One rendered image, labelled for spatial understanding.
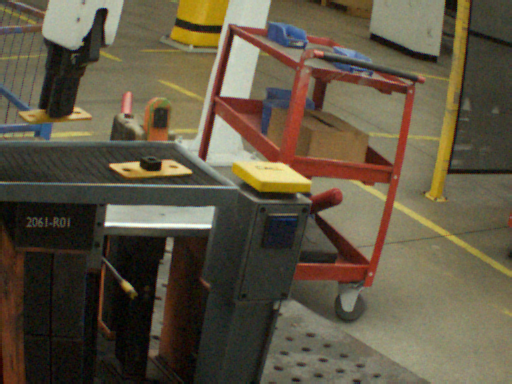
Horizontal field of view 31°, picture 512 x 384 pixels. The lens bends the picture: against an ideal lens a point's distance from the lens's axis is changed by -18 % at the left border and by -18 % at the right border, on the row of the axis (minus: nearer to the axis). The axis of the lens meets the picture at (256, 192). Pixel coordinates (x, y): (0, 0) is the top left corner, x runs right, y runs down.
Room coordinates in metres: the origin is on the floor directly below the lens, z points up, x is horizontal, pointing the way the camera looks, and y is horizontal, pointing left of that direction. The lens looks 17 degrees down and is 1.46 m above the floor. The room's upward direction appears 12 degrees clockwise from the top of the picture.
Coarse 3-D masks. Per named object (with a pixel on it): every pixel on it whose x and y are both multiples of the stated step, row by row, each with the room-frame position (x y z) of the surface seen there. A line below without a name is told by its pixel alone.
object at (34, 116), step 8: (24, 112) 0.89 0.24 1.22; (32, 112) 0.90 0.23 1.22; (40, 112) 0.90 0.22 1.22; (80, 112) 0.93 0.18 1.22; (24, 120) 0.87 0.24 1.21; (32, 120) 0.87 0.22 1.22; (40, 120) 0.87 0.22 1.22; (48, 120) 0.88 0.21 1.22; (56, 120) 0.89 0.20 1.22; (64, 120) 0.90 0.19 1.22; (72, 120) 0.90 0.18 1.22; (80, 120) 0.91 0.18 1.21
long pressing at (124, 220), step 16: (112, 208) 1.30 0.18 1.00; (128, 208) 1.32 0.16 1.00; (144, 208) 1.33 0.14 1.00; (160, 208) 1.35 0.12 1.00; (176, 208) 1.36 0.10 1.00; (192, 208) 1.38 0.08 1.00; (208, 208) 1.39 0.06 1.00; (112, 224) 1.23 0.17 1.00; (128, 224) 1.25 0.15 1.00; (144, 224) 1.26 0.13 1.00; (160, 224) 1.28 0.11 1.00; (176, 224) 1.29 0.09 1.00; (192, 224) 1.30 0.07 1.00; (208, 224) 1.32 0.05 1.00
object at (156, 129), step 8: (152, 104) 1.50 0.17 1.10; (160, 104) 1.51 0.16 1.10; (168, 104) 1.52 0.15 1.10; (152, 112) 1.50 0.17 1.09; (160, 112) 1.50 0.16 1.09; (168, 112) 1.51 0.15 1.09; (144, 120) 1.51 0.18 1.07; (152, 120) 1.50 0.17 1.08; (160, 120) 1.50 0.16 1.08; (168, 120) 1.52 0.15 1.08; (144, 128) 1.51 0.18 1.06; (152, 128) 1.50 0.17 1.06; (160, 128) 1.51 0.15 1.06; (168, 128) 1.51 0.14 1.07; (152, 136) 1.50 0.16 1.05; (160, 136) 1.51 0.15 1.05
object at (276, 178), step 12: (240, 168) 1.06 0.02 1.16; (252, 168) 1.06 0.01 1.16; (264, 168) 1.06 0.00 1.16; (276, 168) 1.07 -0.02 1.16; (288, 168) 1.08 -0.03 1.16; (252, 180) 1.03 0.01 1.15; (264, 180) 1.02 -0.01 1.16; (276, 180) 1.03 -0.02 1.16; (288, 180) 1.04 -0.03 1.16; (300, 180) 1.05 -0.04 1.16; (264, 192) 1.05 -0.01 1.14; (276, 192) 1.05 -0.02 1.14; (300, 192) 1.05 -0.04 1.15
